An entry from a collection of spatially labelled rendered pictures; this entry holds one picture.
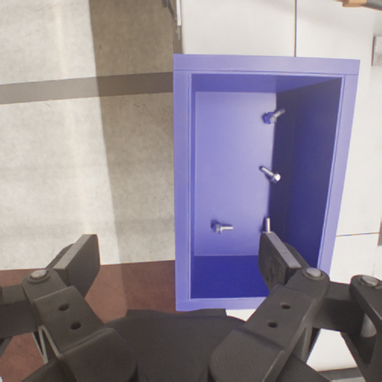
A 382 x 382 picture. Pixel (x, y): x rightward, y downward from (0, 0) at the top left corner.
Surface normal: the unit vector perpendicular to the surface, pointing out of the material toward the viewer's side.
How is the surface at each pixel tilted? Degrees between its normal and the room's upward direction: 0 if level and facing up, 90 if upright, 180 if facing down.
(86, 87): 0
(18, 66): 0
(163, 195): 0
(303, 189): 85
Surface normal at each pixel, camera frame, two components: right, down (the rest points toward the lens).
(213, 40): 0.03, 0.25
